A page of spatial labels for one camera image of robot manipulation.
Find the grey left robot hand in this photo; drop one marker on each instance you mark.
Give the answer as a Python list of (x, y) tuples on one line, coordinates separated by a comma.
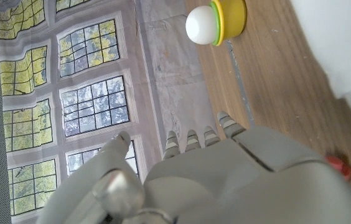
[(225, 186)]

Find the white cloth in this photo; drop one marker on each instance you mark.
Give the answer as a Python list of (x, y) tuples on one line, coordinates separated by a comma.
[(343, 40)]

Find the red capped marker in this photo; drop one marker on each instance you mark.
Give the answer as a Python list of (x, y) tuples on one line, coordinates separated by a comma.
[(338, 166)]

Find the printed window backdrop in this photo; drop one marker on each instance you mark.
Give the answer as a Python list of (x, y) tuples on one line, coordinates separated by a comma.
[(94, 93)]

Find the yellow cup with white ball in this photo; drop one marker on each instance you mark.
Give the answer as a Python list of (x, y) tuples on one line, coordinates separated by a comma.
[(225, 21)]

